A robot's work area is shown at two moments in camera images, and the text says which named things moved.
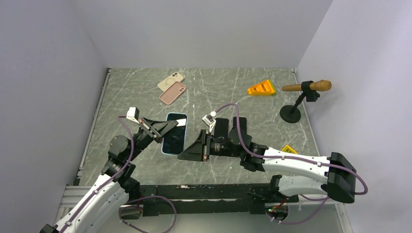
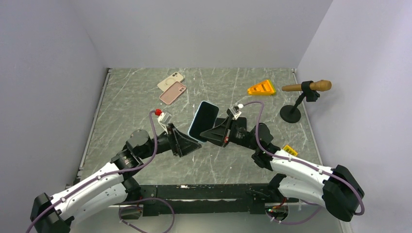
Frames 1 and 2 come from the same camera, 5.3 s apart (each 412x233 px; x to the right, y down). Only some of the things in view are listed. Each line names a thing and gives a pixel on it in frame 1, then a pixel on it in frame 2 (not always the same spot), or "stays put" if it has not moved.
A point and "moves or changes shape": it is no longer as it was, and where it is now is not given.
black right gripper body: [217, 146] to [237, 136]
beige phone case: [168, 82] stays put
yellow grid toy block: [289, 149] stays put
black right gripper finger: [197, 151] to [216, 134]
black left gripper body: [145, 133] to [170, 138]
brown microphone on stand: [291, 114] stays put
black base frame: [251, 198] stays put
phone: [174, 141] moves or changes shape
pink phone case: [173, 92] stays put
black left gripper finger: [162, 127] to [184, 144]
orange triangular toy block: [265, 88] stays put
